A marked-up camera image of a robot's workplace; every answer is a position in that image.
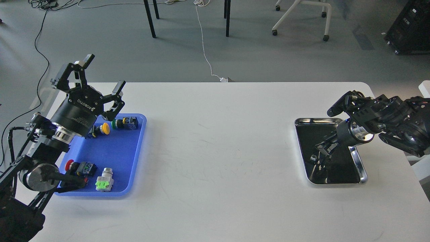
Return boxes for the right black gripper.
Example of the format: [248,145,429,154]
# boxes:
[310,119,374,165]

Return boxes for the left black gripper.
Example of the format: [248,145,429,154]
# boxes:
[50,54,126,137]

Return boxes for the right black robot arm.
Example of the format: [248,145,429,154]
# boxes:
[309,90,430,166]

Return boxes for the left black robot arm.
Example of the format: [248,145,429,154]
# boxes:
[0,54,125,242]

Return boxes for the silver metal tray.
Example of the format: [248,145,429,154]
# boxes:
[295,118,368,186]

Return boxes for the blue plastic tray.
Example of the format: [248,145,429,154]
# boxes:
[59,113,146,197]

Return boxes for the red emergency stop button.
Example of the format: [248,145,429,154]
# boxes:
[65,159,98,177]

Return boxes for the black red push button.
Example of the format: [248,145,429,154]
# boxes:
[67,176,88,190]

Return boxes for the white rolling chair base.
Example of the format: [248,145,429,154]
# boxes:
[271,0,333,42]

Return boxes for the black equipment case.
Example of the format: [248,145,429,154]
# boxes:
[384,0,430,55]

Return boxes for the black table legs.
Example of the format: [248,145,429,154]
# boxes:
[143,0,231,38]

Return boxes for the yellow push button switch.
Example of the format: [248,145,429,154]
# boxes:
[85,123,111,139]

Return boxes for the green push button switch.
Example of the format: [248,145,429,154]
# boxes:
[111,116,138,130]

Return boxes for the black floor cable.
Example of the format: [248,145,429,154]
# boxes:
[0,0,79,167]

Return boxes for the silver green switch module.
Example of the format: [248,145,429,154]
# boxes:
[95,167,114,192]

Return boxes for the white floor cable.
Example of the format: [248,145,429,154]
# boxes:
[77,0,229,83]

